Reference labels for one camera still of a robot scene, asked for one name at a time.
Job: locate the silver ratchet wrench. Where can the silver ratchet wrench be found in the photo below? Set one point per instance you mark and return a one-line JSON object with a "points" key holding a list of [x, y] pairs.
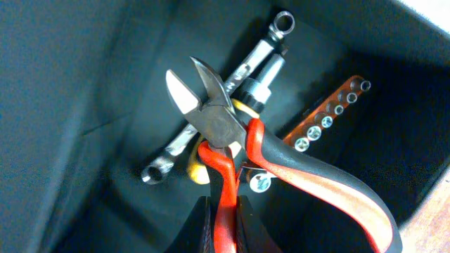
{"points": [[156, 170]]}

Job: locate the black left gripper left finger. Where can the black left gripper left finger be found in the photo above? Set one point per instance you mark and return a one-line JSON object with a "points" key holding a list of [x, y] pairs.
{"points": [[195, 235]]}

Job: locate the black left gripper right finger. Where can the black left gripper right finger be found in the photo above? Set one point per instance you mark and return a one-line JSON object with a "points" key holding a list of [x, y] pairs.
{"points": [[252, 237]]}

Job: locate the yellow black stubby screwdriver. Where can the yellow black stubby screwdriver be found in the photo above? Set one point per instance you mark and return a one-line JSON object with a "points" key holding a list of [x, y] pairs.
{"points": [[249, 103]]}

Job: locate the black open box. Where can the black open box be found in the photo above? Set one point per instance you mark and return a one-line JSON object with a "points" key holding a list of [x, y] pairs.
{"points": [[84, 104]]}

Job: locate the red diagonal cutting pliers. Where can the red diagonal cutting pliers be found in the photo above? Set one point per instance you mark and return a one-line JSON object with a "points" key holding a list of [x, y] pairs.
{"points": [[224, 133]]}

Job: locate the orange socket rail set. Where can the orange socket rail set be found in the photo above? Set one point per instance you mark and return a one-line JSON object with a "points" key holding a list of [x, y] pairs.
{"points": [[323, 115]]}

